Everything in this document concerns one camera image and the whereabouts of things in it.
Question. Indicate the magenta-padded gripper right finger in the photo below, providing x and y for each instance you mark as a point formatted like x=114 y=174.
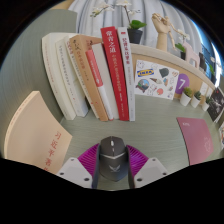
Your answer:
x=150 y=170

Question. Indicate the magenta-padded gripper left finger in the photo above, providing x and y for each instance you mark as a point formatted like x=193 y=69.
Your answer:
x=75 y=170

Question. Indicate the grey computer mouse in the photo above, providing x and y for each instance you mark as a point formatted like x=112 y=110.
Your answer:
x=113 y=160

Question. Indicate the pink mouse pad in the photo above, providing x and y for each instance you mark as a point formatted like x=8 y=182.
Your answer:
x=196 y=140

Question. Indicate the beige book with red title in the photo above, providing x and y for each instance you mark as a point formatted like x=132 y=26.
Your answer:
x=33 y=133

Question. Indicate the succulent in white pot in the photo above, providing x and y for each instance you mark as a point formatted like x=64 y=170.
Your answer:
x=205 y=106
x=185 y=99
x=195 y=101

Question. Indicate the colourful sticker sheet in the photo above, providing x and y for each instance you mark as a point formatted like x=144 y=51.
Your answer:
x=222 y=135

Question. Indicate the white sticker sheet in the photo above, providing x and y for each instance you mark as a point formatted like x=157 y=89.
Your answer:
x=155 y=80

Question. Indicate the round purple number sticker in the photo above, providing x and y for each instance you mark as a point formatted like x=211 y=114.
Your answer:
x=182 y=83

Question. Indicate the slim red and white book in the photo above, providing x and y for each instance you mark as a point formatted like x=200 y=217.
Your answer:
x=98 y=80

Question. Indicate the tan brown book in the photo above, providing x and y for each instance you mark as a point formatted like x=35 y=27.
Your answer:
x=83 y=66

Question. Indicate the wooden desk shelf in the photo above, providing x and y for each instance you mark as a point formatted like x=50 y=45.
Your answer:
x=150 y=54

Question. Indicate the black horse figurine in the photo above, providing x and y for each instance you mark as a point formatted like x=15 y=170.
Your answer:
x=202 y=60

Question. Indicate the pink horse figurine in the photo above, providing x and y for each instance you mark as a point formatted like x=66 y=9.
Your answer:
x=190 y=55

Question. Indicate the wooden mannequin figure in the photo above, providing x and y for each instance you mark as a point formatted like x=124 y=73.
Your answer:
x=172 y=40

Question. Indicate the wooden hand model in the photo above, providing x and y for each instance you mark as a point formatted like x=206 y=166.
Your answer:
x=162 y=36

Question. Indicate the grey white curtain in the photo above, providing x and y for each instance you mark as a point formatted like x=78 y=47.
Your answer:
x=83 y=23

